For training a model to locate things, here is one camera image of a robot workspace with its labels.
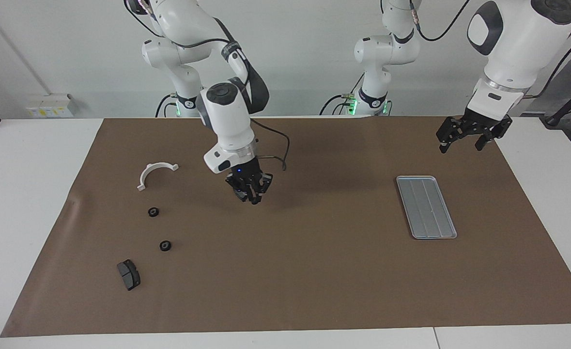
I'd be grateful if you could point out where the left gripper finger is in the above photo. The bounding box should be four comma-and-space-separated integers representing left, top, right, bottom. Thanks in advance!
475, 116, 512, 151
436, 118, 463, 153

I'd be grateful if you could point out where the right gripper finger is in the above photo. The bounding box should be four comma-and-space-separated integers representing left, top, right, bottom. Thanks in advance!
252, 174, 273, 204
227, 178, 258, 204

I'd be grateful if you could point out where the silver metal tray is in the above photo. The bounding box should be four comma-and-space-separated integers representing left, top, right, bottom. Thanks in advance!
396, 175, 458, 240

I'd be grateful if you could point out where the brown table mat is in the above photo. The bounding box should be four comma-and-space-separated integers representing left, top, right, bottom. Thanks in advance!
0, 115, 571, 338

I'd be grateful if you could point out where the grey brake pad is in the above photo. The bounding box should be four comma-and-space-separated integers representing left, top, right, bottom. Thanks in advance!
117, 259, 141, 291

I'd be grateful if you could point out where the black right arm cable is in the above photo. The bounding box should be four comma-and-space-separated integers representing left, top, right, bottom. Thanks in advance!
251, 119, 291, 171

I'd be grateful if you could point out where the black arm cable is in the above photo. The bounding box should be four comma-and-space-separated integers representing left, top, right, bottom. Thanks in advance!
409, 0, 571, 100
251, 119, 291, 171

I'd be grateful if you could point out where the white curved plastic bracket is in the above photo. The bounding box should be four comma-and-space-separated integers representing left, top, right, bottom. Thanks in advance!
137, 162, 179, 191

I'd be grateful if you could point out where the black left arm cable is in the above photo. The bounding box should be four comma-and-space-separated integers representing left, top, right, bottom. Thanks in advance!
409, 0, 571, 100

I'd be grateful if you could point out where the black base cable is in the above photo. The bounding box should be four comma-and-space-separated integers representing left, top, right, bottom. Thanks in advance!
319, 73, 363, 116
155, 95, 177, 118

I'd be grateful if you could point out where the white wall socket box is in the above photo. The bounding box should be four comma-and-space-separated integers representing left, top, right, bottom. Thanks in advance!
26, 94, 78, 118

